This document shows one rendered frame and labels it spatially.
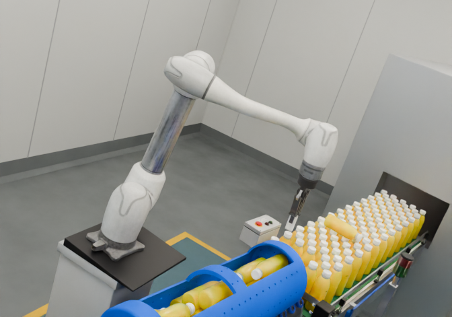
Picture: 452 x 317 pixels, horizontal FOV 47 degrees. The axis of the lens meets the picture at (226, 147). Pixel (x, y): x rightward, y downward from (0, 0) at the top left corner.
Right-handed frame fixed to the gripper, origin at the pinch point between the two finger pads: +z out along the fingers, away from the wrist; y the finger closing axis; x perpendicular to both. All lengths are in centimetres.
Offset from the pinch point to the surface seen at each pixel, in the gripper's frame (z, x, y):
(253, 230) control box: 29, -24, -36
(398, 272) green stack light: 20, 44, -49
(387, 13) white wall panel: -89, -77, -435
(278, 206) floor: 138, -91, -335
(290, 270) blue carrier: 17.3, 7.5, 3.3
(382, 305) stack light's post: 39, 44, -50
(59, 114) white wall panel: 83, -270, -168
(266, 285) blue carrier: 17.3, 4.2, 21.6
